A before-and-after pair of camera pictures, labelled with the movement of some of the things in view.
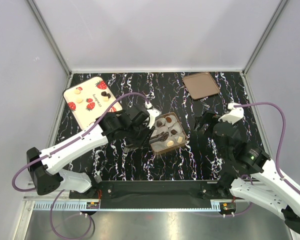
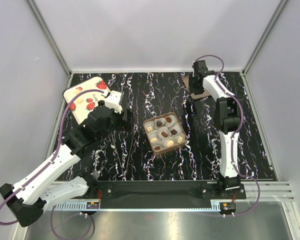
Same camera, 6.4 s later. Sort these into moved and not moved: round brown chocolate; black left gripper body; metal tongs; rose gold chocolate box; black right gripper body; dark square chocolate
Moved: black right gripper body; metal tongs; black left gripper body
Not moved: rose gold chocolate box; dark square chocolate; round brown chocolate
